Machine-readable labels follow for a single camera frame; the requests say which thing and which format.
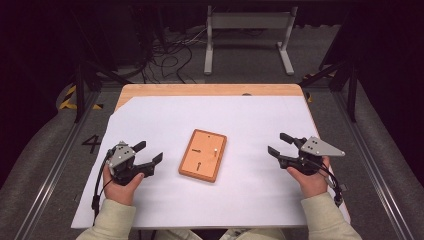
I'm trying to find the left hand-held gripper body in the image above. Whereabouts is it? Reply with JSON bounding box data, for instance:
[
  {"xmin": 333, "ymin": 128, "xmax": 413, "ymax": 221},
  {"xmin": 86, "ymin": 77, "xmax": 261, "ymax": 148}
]
[{"xmin": 106, "ymin": 141, "xmax": 156, "ymax": 187}]

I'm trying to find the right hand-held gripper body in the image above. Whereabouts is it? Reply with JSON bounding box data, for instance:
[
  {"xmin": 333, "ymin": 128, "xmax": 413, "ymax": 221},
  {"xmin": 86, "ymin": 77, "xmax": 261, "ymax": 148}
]
[{"xmin": 278, "ymin": 135, "xmax": 346, "ymax": 177}]

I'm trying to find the wooden photo frame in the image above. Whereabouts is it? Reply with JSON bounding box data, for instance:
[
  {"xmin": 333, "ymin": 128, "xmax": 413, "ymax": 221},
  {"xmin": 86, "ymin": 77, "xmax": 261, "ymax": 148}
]
[{"xmin": 177, "ymin": 128, "xmax": 229, "ymax": 184}]

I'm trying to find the person's left hand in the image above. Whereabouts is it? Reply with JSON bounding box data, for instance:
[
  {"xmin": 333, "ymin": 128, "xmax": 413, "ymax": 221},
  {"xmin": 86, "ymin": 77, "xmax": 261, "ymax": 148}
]
[{"xmin": 102, "ymin": 164, "xmax": 146, "ymax": 207}]

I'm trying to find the person's right hand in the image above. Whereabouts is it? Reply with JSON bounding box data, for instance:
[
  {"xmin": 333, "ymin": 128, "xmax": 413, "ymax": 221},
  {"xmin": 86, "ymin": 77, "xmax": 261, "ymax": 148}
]
[{"xmin": 286, "ymin": 156, "xmax": 331, "ymax": 200}]

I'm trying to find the black metal stand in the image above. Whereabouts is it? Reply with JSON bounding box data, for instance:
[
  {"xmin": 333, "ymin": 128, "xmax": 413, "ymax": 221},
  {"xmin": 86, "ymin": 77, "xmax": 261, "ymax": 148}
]
[
  {"xmin": 73, "ymin": 59, "xmax": 135, "ymax": 125},
  {"xmin": 297, "ymin": 60, "xmax": 360, "ymax": 123}
]

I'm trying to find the white paper sheet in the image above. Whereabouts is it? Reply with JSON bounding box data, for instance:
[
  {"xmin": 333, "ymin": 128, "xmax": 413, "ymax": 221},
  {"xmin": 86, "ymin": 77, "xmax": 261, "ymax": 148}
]
[{"xmin": 70, "ymin": 95, "xmax": 352, "ymax": 231}]

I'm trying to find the yellow black hazard tape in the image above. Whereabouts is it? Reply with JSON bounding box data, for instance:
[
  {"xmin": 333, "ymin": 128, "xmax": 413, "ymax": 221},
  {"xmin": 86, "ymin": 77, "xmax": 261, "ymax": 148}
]
[{"xmin": 58, "ymin": 84, "xmax": 104, "ymax": 111}]

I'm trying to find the wooden table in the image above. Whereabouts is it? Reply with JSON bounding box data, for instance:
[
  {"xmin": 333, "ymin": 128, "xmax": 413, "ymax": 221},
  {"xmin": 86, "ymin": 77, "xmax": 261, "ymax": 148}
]
[{"xmin": 114, "ymin": 83, "xmax": 322, "ymax": 135}]

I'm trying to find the white metal stand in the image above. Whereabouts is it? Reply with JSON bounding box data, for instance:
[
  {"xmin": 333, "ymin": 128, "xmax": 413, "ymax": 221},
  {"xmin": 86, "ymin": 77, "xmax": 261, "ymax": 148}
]
[{"xmin": 203, "ymin": 5, "xmax": 299, "ymax": 76}]

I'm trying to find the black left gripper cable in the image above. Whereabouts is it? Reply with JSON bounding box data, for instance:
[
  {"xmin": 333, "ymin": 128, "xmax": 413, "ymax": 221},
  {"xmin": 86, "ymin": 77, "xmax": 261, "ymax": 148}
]
[{"xmin": 91, "ymin": 149, "xmax": 115, "ymax": 224}]

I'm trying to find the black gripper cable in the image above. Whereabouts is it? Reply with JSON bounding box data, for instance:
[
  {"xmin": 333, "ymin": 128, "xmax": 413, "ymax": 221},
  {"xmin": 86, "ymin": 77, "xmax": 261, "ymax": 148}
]
[
  {"xmin": 312, "ymin": 159, "xmax": 345, "ymax": 208},
  {"xmin": 91, "ymin": 149, "xmax": 115, "ymax": 224}
]

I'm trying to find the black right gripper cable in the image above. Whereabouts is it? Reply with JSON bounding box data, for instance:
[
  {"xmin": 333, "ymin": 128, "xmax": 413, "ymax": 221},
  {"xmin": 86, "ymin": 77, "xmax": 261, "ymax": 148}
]
[{"xmin": 312, "ymin": 159, "xmax": 345, "ymax": 208}]

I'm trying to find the aluminium floor rail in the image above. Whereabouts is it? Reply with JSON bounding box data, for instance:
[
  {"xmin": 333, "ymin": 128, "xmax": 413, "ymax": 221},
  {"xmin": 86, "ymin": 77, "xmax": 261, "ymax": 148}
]
[
  {"xmin": 332, "ymin": 90, "xmax": 415, "ymax": 240},
  {"xmin": 12, "ymin": 90, "xmax": 102, "ymax": 240}
]

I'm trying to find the bundle of black floor cables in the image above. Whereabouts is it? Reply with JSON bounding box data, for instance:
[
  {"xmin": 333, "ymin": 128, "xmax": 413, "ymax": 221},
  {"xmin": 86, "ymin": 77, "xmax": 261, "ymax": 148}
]
[{"xmin": 132, "ymin": 29, "xmax": 208, "ymax": 85}]

